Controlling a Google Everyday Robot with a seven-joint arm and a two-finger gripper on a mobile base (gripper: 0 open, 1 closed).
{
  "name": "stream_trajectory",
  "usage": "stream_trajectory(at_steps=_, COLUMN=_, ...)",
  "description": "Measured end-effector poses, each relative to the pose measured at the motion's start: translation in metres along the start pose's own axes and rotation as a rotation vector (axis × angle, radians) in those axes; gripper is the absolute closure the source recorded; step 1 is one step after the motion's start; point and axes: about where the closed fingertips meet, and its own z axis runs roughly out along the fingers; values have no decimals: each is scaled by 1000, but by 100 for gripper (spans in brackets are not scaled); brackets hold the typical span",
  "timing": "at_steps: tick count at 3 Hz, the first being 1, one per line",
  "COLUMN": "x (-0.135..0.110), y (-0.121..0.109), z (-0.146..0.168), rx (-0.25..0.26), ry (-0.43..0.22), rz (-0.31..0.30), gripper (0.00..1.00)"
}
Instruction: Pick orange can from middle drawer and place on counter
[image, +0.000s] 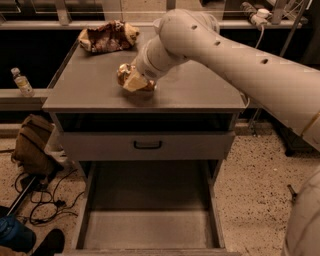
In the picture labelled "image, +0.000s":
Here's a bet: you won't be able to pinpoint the metal tripod pole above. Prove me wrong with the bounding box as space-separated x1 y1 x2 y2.
279 0 311 57

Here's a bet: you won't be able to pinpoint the crumpled brown chip bag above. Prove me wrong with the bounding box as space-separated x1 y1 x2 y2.
78 20 140 54

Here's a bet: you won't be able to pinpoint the white bowl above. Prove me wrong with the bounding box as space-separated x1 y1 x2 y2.
153 18 161 34

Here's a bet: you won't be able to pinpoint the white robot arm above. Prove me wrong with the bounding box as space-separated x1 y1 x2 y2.
124 9 320 256

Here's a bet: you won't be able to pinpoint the black shoe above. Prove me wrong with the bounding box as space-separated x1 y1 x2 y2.
31 229 65 256

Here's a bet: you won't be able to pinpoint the black wheeled stand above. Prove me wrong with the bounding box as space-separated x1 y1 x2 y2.
287 184 298 203

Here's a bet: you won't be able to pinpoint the grey drawer cabinet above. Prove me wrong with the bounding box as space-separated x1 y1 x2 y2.
42 23 248 256

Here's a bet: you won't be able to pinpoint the white power adapter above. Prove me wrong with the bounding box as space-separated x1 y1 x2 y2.
240 2 268 31

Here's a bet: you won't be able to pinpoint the brown backpack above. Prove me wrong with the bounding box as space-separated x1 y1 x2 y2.
12 114 63 176

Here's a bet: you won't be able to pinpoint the open grey middle drawer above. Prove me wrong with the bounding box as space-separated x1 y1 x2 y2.
71 160 227 256

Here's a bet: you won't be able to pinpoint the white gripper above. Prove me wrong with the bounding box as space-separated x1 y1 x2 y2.
123 36 187 92

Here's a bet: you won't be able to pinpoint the black floor cables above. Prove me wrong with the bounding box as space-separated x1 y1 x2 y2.
13 168 86 226

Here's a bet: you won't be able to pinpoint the white cable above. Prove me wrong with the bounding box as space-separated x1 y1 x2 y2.
254 23 266 49

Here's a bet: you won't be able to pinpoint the clear plastic water bottle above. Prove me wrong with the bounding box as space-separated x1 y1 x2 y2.
11 67 35 97

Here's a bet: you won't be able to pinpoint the closed grey top drawer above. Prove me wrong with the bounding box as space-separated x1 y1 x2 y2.
59 132 235 161

